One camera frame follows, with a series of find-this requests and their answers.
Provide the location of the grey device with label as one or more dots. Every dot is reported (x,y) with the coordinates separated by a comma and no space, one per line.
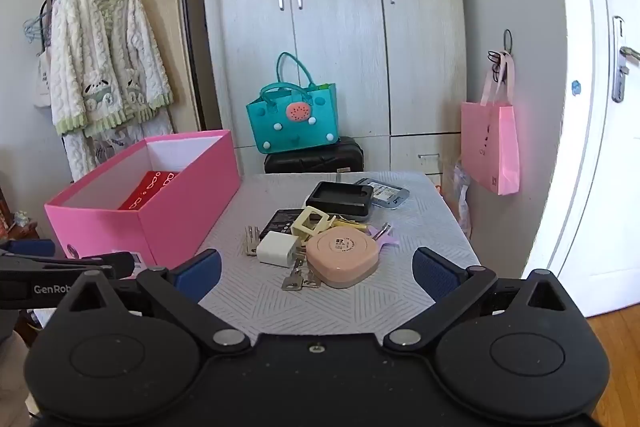
(387,193)

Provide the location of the black battery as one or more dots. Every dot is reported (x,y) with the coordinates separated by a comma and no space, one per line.
(280,221)

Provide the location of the blue door sticker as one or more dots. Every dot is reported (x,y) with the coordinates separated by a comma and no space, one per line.
(577,87)

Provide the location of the yellow plastic piece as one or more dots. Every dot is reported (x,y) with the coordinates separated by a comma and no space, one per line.
(352,223)

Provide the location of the tall grey cabinet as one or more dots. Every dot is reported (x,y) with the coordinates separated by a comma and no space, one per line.
(520,7)

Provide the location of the pink round case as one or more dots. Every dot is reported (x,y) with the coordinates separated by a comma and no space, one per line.
(342,259)

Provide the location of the clear plastic bag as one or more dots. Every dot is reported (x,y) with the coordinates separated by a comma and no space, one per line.
(462,197)

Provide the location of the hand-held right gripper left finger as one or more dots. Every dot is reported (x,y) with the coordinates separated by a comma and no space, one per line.
(200,272)

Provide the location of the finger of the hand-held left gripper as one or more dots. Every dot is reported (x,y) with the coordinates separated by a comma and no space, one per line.
(27,248)
(120,263)

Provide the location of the black suitcase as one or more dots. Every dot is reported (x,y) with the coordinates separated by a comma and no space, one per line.
(315,159)

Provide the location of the pink paper bag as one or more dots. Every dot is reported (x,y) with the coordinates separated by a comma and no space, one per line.
(490,147)

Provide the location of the white tote bag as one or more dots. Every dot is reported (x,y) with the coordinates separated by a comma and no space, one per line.
(42,79)

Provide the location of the beige hair claw clip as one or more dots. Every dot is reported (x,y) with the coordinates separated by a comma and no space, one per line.
(306,223)

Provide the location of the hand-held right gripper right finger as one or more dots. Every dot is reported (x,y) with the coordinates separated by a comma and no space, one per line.
(435,269)

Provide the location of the teal felt handbag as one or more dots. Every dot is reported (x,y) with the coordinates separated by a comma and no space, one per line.
(295,122)

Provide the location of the bunch of keys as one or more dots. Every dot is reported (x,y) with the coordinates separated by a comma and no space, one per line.
(295,279)

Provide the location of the black electronic device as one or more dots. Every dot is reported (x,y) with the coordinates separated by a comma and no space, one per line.
(340,202)

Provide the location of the pink cardboard box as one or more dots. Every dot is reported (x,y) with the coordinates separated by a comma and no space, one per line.
(175,217)

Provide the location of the white fleece robe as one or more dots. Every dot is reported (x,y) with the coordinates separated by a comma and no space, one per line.
(100,57)

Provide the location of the purple key tag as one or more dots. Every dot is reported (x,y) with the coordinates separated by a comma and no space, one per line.
(387,241)

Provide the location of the white charger plug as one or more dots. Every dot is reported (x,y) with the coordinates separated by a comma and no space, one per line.
(275,249)

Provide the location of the black clothes rack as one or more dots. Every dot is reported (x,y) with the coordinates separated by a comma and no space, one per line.
(186,7)

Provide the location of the white door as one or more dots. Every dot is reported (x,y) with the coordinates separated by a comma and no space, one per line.
(600,157)

